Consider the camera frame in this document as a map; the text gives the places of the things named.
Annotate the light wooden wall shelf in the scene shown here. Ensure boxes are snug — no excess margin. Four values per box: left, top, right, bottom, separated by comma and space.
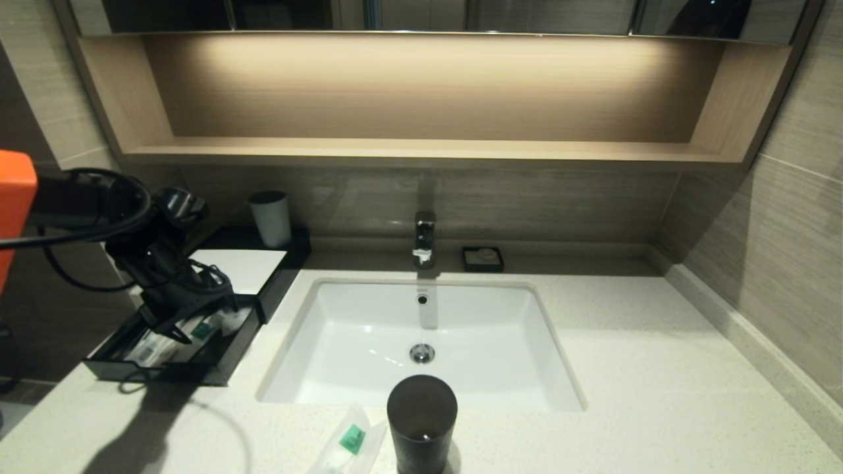
53, 0, 824, 173

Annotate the plain white sachet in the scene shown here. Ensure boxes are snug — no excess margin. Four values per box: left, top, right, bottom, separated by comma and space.
124, 328, 175, 367

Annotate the black tumbler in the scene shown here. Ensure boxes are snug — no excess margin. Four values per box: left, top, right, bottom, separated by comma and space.
387, 375, 459, 474

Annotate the slim white packet green label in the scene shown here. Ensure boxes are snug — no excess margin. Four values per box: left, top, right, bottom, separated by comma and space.
181, 316, 228, 350

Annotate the black box drawer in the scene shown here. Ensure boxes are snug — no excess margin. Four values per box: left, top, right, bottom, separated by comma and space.
83, 296, 265, 386

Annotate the pale grey tumbler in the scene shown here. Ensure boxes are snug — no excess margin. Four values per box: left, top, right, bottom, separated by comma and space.
249, 190, 292, 249

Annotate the white ceramic sink basin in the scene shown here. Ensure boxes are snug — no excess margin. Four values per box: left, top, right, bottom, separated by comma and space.
256, 276, 587, 413

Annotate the black soap dish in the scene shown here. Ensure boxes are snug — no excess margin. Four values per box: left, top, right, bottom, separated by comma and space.
461, 246, 505, 273

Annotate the mirrored wall cabinet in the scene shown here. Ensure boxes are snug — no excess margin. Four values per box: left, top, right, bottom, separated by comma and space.
69, 0, 811, 45

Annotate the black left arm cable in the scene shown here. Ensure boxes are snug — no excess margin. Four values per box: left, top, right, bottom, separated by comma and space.
0, 168, 238, 310

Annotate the clear square plastic packet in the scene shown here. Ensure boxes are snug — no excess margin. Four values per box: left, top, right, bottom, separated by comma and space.
217, 306, 254, 338

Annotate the chrome basin faucet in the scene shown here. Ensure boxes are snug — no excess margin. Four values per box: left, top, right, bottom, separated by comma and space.
413, 211, 437, 269

